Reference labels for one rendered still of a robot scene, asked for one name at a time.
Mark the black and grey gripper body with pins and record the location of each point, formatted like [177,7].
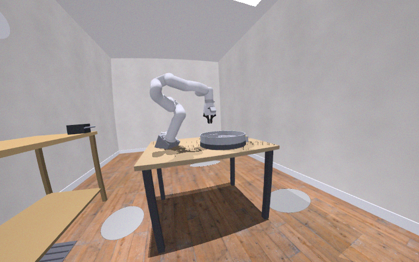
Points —
[206,111]

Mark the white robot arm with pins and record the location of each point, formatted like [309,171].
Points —
[171,105]

